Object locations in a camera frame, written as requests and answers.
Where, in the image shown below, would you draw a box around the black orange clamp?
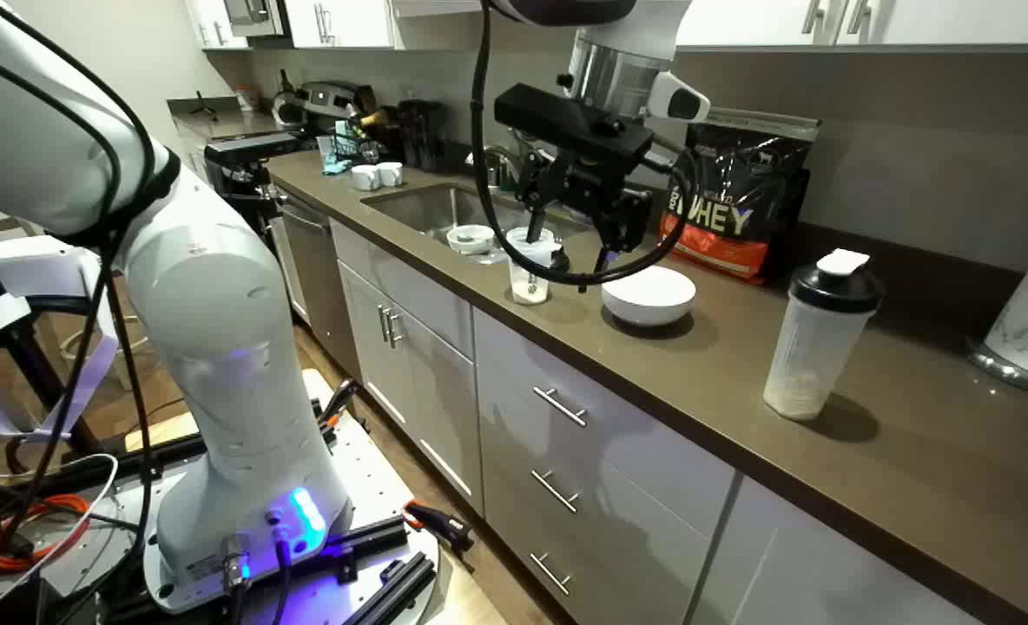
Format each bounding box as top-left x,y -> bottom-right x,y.
312,375 -> 366,442
400,498 -> 481,556

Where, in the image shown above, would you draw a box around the black whey protein bag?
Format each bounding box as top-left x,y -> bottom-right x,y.
655,100 -> 824,287

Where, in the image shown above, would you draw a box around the upper cabinet door handle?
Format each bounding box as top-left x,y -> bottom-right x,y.
839,0 -> 874,45
798,0 -> 835,39

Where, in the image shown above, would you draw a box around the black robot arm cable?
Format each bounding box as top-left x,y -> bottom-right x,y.
0,0 -> 705,603

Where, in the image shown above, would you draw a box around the clear open shaker bottle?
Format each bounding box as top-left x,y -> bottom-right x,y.
503,221 -> 568,310

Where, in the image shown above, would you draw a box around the white cable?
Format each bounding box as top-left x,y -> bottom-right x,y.
0,449 -> 125,625

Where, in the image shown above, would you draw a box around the black aluminium rail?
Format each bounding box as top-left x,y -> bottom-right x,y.
338,548 -> 440,625
323,514 -> 410,563

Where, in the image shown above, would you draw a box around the grey lower kitchen cabinets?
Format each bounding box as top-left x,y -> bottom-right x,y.
327,217 -> 987,625

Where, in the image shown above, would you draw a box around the shaker bottle with black lid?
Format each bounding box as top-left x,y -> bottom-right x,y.
760,246 -> 890,424

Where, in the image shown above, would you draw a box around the teal glass jar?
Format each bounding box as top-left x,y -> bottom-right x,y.
315,118 -> 366,182

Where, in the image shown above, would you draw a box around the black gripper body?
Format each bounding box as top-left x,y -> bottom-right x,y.
545,151 -> 657,219

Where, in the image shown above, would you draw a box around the white upper kitchen cabinets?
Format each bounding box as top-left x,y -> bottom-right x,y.
181,0 -> 1028,56

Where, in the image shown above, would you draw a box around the black coffee maker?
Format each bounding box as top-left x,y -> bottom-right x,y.
396,99 -> 451,175

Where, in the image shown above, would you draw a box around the orange cable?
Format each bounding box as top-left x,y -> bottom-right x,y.
0,491 -> 99,585

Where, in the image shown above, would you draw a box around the white round container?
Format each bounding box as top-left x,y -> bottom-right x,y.
440,221 -> 501,263

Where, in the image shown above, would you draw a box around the stainless dishwasher front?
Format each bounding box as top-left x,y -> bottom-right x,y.
271,189 -> 366,381

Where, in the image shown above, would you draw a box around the stainless steel sink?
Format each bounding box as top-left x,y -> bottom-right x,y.
362,182 -> 595,268

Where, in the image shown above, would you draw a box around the light wood board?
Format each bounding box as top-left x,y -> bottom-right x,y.
117,406 -> 210,457

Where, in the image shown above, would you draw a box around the black stove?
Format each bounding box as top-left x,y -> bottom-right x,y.
202,125 -> 311,203

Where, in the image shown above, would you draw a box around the white ceramic bowl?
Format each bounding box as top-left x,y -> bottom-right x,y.
597,263 -> 700,331

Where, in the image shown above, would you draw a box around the perforated metal robot table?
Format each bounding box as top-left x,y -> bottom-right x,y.
24,364 -> 512,625

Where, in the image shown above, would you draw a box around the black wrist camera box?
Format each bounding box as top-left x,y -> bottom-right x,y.
495,80 -> 659,161

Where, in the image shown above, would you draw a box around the steel drawer bar handle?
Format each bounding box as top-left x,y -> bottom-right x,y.
524,548 -> 576,600
533,381 -> 592,430
527,467 -> 589,519

